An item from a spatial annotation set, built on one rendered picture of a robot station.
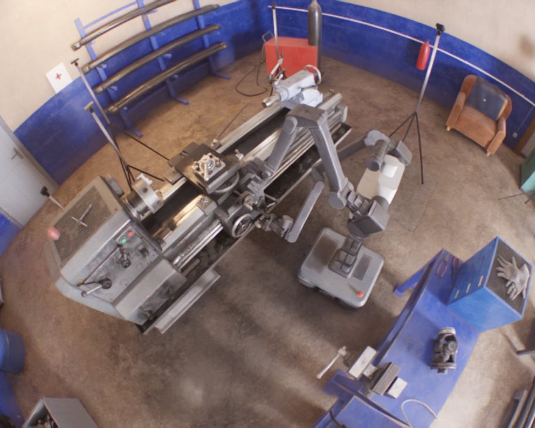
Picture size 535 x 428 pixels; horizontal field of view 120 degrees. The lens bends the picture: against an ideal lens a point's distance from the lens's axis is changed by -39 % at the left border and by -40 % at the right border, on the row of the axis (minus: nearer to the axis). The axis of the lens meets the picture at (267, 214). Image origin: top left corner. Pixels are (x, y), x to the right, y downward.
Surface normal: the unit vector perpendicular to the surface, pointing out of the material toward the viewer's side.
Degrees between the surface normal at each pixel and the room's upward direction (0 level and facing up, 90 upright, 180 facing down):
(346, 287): 0
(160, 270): 32
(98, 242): 45
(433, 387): 0
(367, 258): 0
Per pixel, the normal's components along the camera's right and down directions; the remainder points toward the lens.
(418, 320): -0.09, -0.53
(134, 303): 0.32, -0.17
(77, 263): 0.46, 0.00
